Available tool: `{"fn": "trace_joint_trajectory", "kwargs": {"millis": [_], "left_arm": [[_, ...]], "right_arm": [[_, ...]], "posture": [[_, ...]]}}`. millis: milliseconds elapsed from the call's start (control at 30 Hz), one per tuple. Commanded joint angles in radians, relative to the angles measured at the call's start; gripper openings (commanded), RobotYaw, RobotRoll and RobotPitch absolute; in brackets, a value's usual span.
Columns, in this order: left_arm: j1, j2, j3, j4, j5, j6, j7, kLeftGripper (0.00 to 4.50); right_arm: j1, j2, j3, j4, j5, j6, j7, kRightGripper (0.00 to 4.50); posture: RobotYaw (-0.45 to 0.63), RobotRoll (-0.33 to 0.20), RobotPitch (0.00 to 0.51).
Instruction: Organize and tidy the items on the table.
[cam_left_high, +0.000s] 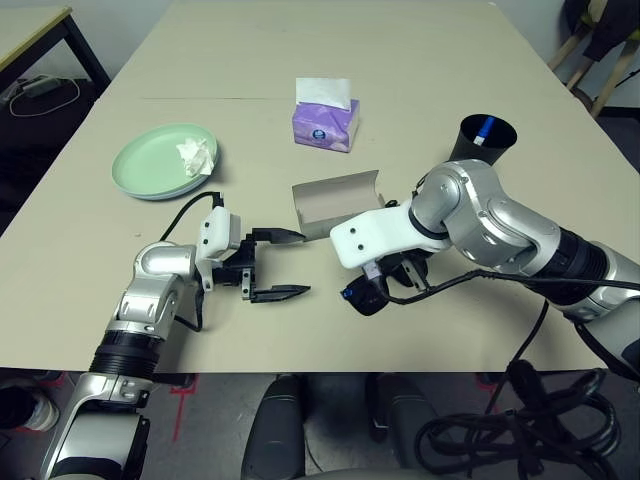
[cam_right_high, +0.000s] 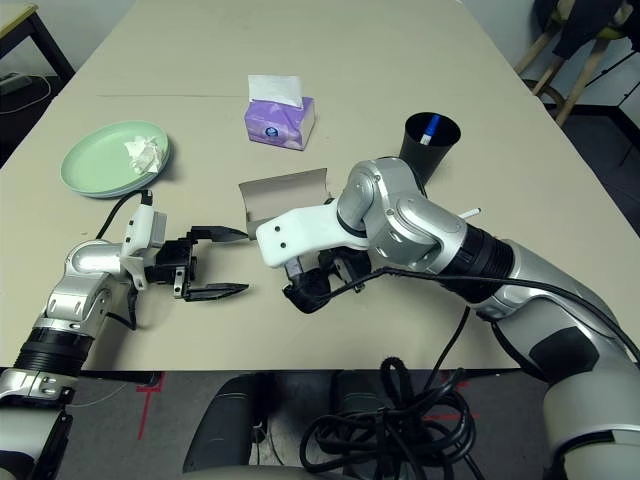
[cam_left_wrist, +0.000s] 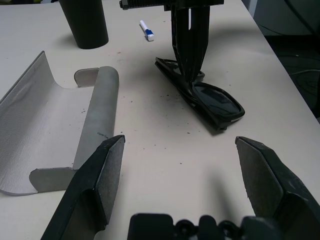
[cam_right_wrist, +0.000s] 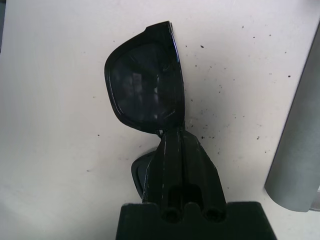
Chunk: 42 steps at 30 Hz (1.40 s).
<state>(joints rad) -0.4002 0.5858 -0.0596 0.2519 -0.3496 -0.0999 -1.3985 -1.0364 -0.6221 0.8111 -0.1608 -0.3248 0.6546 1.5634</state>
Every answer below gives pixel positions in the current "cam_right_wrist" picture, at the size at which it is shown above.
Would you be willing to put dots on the black sunglasses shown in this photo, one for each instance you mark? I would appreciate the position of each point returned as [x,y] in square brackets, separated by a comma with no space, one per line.
[140,87]

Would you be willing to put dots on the grey glasses case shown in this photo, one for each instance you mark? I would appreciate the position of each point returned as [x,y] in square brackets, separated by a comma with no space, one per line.
[300,150]

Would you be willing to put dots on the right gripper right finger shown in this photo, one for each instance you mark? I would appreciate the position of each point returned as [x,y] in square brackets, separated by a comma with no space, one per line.
[202,175]

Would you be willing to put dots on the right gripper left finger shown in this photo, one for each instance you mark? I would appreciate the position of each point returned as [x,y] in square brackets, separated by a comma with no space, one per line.
[165,170]

